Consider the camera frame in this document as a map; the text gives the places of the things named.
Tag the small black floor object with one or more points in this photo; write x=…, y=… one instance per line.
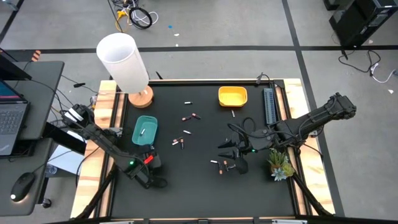
x=79, y=84

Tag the yellow plastic bin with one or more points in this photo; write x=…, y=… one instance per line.
x=232, y=97

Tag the potted succulent plant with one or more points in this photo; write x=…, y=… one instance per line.
x=280, y=165

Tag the orange black striped tape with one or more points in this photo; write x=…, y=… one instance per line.
x=36, y=55

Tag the black support strut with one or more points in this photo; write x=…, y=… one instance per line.
x=99, y=194
x=308, y=194

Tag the black computer tower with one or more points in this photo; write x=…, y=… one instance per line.
x=357, y=21

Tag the black laptop desk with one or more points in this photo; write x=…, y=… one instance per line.
x=43, y=93

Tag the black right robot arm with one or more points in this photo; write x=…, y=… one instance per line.
x=311, y=119

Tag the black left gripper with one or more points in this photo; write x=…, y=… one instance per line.
x=152, y=168

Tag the white shade wooden base lamp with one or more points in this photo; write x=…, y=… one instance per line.
x=121, y=62

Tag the grey multi-port hub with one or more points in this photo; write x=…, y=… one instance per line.
x=270, y=105

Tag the white box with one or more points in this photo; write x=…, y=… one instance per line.
x=66, y=158

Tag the batteries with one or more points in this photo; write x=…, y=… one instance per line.
x=142, y=132

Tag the teal plastic bin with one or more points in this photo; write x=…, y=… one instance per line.
x=149, y=124

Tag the black computer mouse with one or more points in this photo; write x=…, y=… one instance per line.
x=22, y=186

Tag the wooden table side board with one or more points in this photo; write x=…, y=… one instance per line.
x=317, y=174
x=85, y=183

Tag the black laptop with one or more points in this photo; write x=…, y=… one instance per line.
x=12, y=121

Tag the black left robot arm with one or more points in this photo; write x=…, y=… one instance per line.
x=102, y=137

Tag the black mouse desk panel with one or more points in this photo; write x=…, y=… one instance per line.
x=34, y=161

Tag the black caster wheel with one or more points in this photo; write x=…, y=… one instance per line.
x=46, y=203

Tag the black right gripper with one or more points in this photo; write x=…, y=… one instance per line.
x=242, y=149

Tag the red tag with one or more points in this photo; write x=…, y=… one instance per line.
x=148, y=159

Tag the black screen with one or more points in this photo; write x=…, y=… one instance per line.
x=9, y=70

